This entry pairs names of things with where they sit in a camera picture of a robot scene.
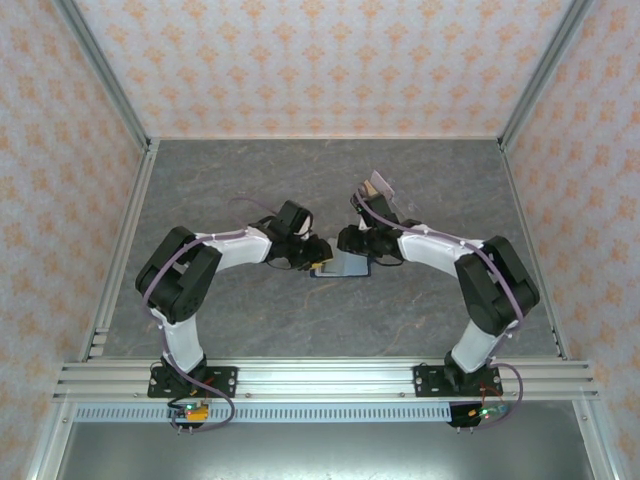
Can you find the short aluminium frame post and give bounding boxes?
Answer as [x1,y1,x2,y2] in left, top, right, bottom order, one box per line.
[24,399,76,480]
[572,399,621,480]

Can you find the navy blue card holder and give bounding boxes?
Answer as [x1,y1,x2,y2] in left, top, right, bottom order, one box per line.
[308,252,375,279]

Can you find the slotted grey cable duct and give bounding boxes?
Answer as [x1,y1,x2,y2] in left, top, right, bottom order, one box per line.
[73,403,454,424]

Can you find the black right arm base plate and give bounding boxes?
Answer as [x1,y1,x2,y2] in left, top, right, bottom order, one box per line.
[413,364,501,399]

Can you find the right controller board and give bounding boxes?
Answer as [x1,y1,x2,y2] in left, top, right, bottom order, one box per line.
[449,402,511,430]

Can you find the aluminium table side rail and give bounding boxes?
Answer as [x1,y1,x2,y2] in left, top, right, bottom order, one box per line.
[78,139,161,362]
[498,141,571,362]

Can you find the pink and white card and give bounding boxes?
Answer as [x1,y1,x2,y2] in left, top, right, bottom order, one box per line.
[368,169,397,197]

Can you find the thin black right camera cable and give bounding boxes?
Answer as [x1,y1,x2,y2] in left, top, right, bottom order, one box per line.
[370,247,407,267]

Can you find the left controller board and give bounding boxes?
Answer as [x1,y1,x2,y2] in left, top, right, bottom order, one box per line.
[167,399,211,425]

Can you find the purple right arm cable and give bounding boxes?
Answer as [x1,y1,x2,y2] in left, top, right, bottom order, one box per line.
[353,192,526,432]

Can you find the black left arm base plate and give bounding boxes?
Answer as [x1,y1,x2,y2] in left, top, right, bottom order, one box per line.
[147,366,239,399]

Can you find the grey metal sheet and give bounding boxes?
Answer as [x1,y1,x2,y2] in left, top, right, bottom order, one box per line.
[54,422,601,480]

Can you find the long aluminium mounting rail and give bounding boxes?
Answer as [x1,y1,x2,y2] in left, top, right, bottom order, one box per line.
[52,357,601,402]

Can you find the controller board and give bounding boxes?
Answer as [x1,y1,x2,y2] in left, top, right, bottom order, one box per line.
[449,402,511,430]
[167,399,211,425]

